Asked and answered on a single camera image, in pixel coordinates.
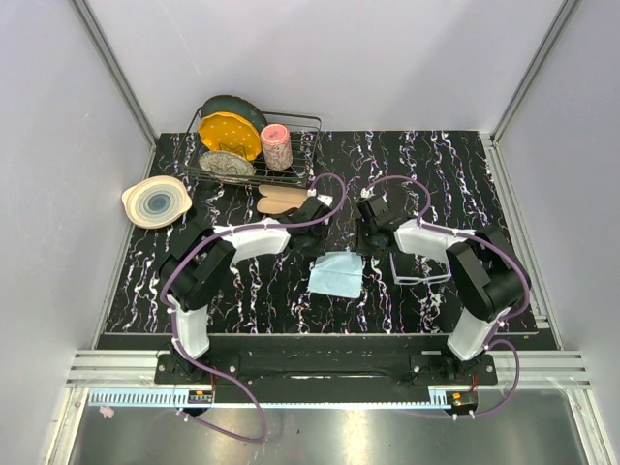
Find cream bowl with rings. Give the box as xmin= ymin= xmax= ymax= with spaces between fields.
xmin=121 ymin=175 xmax=193 ymax=230

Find pink patterned cup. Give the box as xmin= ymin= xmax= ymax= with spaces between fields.
xmin=261 ymin=124 xmax=293 ymax=171

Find yellow dotted plate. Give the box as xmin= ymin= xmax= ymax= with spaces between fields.
xmin=198 ymin=112 xmax=262 ymax=161

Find dark green plate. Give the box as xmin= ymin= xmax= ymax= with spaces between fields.
xmin=201 ymin=94 xmax=268 ymax=133

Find black glasses case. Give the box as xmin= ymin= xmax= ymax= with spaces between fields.
xmin=257 ymin=184 xmax=309 ymax=215

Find white frame sunglasses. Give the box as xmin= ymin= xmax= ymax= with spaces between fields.
xmin=389 ymin=252 xmax=451 ymax=287

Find grey patterned small plate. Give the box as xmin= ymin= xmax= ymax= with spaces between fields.
xmin=198 ymin=150 xmax=255 ymax=182

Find light blue cleaning cloth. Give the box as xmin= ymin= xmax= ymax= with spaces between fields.
xmin=308 ymin=252 xmax=364 ymax=299

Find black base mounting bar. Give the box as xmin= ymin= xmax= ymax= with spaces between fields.
xmin=154 ymin=333 xmax=500 ymax=388

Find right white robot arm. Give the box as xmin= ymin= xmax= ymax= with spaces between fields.
xmin=356 ymin=192 xmax=531 ymax=385

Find black wire dish rack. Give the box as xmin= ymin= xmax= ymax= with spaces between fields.
xmin=177 ymin=111 xmax=322 ymax=188

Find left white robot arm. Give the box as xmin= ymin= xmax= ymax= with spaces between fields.
xmin=157 ymin=197 xmax=337 ymax=384

